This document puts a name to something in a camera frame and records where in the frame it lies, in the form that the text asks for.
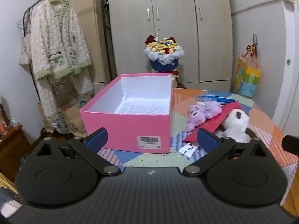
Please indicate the black clothes rack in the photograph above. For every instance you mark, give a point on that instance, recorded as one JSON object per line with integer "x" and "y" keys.
{"x": 35, "y": 3}

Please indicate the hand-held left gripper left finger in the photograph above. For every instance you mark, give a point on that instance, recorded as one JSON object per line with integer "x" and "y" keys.
{"x": 98, "y": 136}

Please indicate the brown paper bag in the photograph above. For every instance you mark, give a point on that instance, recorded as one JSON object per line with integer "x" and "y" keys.
{"x": 74, "y": 121}

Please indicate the pink cardboard box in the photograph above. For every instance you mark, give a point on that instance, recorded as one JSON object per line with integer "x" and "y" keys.
{"x": 121, "y": 128}

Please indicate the beige wardrobe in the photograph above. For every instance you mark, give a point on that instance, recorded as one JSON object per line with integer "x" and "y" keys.
{"x": 175, "y": 16}

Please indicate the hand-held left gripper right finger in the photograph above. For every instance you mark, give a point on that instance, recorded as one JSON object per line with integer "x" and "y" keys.
{"x": 205, "y": 138}

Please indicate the cream fleece robe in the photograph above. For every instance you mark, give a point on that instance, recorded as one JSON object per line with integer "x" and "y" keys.
{"x": 58, "y": 51}

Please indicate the yellow flower bouquet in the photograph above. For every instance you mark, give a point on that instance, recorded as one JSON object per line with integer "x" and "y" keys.
{"x": 163, "y": 51}

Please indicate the colourful hanging gift bag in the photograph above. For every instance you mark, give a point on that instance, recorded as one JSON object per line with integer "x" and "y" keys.
{"x": 248, "y": 79}

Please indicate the brown wooden furniture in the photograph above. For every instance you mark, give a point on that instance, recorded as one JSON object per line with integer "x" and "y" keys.
{"x": 11, "y": 149}

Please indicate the purple plush toy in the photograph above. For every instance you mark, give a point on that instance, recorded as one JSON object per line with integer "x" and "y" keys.
{"x": 198, "y": 114}

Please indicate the white paper tag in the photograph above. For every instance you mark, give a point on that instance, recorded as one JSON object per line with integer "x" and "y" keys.
{"x": 188, "y": 149}

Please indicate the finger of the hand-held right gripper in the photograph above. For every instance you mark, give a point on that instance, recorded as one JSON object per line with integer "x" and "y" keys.
{"x": 292, "y": 143}

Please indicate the white plush cat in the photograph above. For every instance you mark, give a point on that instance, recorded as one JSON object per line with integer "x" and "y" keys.
{"x": 236, "y": 123}

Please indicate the red paper envelope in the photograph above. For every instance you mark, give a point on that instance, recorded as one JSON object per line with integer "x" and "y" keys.
{"x": 215, "y": 121}

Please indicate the blue wet wipes pack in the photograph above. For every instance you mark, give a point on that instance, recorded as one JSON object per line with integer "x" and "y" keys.
{"x": 217, "y": 98}

